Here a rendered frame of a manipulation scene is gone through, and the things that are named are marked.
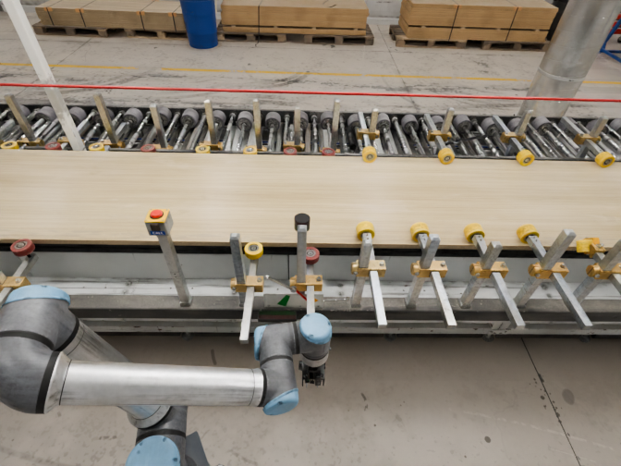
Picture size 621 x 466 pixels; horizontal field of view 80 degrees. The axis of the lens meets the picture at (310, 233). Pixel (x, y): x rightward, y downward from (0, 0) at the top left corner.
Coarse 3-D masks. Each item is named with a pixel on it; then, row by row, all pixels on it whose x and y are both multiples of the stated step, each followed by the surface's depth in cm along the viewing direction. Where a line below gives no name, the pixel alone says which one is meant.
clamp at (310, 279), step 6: (294, 276) 158; (306, 276) 156; (312, 276) 156; (294, 282) 154; (306, 282) 154; (312, 282) 154; (318, 282) 154; (300, 288) 156; (306, 288) 156; (318, 288) 156
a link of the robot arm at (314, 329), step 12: (300, 324) 102; (312, 324) 103; (324, 324) 103; (300, 336) 101; (312, 336) 100; (324, 336) 101; (300, 348) 102; (312, 348) 102; (324, 348) 104; (312, 360) 108
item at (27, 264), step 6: (30, 258) 164; (36, 258) 166; (24, 264) 161; (30, 264) 163; (18, 270) 159; (24, 270) 160; (6, 288) 152; (12, 288) 153; (0, 294) 150; (6, 294) 150; (0, 300) 148; (0, 306) 147
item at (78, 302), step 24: (72, 312) 163; (96, 312) 163; (120, 312) 163; (144, 312) 164; (168, 312) 164; (192, 312) 164; (216, 312) 164; (240, 312) 164; (336, 312) 165; (360, 312) 166; (384, 312) 166; (408, 312) 166; (432, 312) 167; (456, 312) 167; (480, 312) 167; (504, 312) 168; (528, 312) 168; (552, 312) 168; (600, 312) 169
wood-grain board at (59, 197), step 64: (0, 192) 185; (64, 192) 186; (128, 192) 188; (192, 192) 190; (256, 192) 191; (320, 192) 193; (384, 192) 195; (448, 192) 197; (512, 192) 198; (576, 192) 200
